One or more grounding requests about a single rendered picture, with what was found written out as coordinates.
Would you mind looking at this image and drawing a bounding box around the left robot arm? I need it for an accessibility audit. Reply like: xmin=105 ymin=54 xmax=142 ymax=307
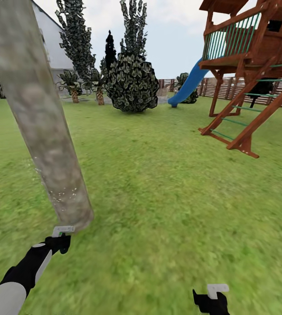
xmin=0 ymin=226 xmax=75 ymax=315

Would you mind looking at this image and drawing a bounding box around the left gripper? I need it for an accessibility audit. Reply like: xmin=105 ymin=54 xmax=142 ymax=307
xmin=45 ymin=235 xmax=71 ymax=251

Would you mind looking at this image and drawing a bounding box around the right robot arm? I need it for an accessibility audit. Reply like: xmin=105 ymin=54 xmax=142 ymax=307
xmin=193 ymin=283 xmax=230 ymax=315

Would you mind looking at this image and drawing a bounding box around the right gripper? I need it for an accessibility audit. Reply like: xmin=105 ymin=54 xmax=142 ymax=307
xmin=193 ymin=290 xmax=228 ymax=315

